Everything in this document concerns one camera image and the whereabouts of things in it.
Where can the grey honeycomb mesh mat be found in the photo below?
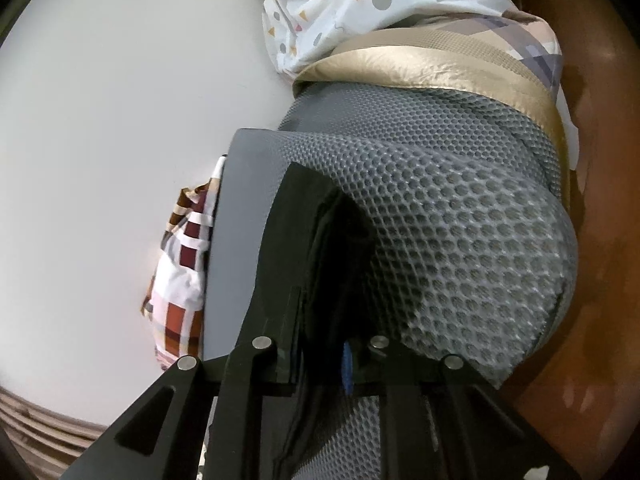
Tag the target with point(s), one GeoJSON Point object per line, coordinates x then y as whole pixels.
{"type": "Point", "coordinates": [450, 240]}

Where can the white sheet with coloured shapes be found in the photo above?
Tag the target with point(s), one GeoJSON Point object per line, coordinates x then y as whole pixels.
{"type": "Point", "coordinates": [345, 5]}

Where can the black pants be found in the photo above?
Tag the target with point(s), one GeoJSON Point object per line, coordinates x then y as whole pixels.
{"type": "Point", "coordinates": [260, 240]}

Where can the pastel pixel check cloth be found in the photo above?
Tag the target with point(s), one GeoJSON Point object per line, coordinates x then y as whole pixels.
{"type": "Point", "coordinates": [520, 40]}

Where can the pink tree-print shirt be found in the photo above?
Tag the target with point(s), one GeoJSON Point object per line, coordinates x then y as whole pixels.
{"type": "Point", "coordinates": [180, 280]}

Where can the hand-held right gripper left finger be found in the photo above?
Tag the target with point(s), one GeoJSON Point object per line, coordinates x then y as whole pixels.
{"type": "Point", "coordinates": [260, 362]}

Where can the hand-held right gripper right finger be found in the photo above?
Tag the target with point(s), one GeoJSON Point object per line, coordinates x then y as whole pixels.
{"type": "Point", "coordinates": [346, 367]}

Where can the brown wooden bed frame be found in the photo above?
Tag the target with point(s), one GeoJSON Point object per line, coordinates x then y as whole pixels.
{"type": "Point", "coordinates": [600, 210]}

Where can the gold quilted pillow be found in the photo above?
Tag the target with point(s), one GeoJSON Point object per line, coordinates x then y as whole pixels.
{"type": "Point", "coordinates": [425, 62]}

